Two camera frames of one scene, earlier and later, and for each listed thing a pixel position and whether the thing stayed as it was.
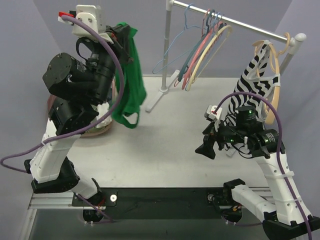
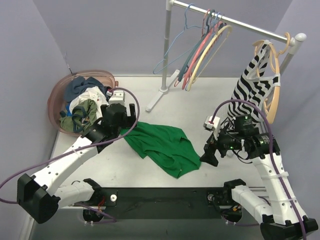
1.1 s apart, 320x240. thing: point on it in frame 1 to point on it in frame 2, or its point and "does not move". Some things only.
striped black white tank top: x=253 y=81 does not move
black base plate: x=159 y=203 does not move
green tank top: x=134 y=92 to x=166 y=144
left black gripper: x=116 y=40 to x=128 y=118
